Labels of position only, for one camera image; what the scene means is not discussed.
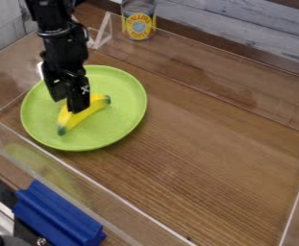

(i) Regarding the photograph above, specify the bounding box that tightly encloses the blue plastic clamp block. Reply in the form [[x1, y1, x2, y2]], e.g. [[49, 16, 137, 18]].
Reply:
[[13, 180, 107, 246]]

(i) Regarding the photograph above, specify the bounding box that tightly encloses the yellow labelled tin can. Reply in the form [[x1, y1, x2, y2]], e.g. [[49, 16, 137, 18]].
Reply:
[[120, 0, 156, 41]]

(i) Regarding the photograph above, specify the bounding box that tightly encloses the yellow toy banana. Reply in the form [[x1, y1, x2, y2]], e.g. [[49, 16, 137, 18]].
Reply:
[[56, 93, 111, 135]]

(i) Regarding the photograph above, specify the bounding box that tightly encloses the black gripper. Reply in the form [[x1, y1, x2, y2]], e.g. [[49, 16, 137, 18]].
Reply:
[[37, 22, 89, 113]]

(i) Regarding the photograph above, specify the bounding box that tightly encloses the clear acrylic enclosure wall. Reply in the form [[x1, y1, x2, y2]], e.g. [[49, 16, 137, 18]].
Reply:
[[0, 122, 196, 246]]

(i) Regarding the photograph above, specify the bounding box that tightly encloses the clear acrylic corner bracket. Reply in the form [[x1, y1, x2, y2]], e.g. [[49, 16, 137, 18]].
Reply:
[[87, 12, 112, 50]]

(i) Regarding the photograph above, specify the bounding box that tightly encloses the green plastic plate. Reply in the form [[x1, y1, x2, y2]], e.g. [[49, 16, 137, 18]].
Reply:
[[20, 65, 148, 152]]

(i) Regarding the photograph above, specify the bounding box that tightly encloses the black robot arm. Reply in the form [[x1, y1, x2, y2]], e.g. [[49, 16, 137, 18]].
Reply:
[[25, 0, 89, 113]]

